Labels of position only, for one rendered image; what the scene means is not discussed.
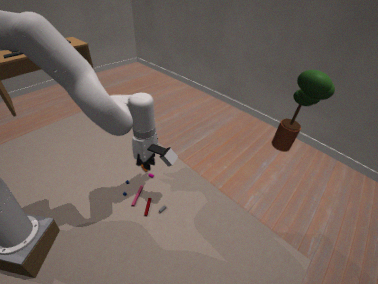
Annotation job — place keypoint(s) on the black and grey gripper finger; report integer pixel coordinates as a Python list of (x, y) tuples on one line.
[(151, 159), (139, 163)]

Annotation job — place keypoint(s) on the grey rod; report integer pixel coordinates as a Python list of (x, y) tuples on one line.
[(162, 209)]

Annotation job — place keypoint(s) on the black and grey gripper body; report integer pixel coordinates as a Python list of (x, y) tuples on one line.
[(140, 146)]

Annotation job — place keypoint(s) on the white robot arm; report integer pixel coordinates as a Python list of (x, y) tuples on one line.
[(40, 41)]

